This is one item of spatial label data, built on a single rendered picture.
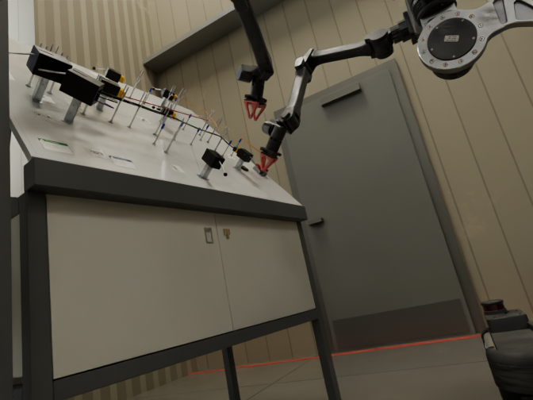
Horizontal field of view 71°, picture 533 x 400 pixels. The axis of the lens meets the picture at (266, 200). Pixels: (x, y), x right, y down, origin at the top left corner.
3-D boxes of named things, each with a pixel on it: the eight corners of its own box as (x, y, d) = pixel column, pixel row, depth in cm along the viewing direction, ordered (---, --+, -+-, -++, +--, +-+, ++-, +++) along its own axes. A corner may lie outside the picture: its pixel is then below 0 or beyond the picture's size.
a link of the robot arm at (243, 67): (273, 73, 155) (270, 57, 159) (247, 67, 150) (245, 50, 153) (260, 91, 165) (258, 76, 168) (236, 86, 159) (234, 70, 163)
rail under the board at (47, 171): (308, 219, 174) (304, 205, 176) (34, 184, 79) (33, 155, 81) (298, 222, 177) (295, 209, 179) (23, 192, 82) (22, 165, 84)
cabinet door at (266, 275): (317, 308, 162) (297, 221, 172) (235, 330, 118) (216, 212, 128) (312, 309, 163) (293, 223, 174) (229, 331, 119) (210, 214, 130)
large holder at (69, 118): (26, 96, 108) (44, 51, 104) (86, 125, 114) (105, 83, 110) (16, 100, 102) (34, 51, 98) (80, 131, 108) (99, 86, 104)
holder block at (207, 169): (212, 190, 126) (226, 166, 123) (193, 171, 132) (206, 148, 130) (221, 192, 129) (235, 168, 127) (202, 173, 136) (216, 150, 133)
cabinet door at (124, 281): (233, 330, 118) (214, 212, 129) (54, 379, 74) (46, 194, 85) (229, 331, 119) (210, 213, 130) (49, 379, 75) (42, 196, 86)
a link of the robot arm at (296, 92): (304, 55, 179) (314, 73, 186) (294, 59, 182) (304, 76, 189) (289, 114, 155) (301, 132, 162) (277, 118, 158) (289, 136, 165)
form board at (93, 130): (28, 163, 82) (32, 155, 82) (-52, 18, 136) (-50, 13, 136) (301, 209, 177) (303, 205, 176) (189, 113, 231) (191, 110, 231)
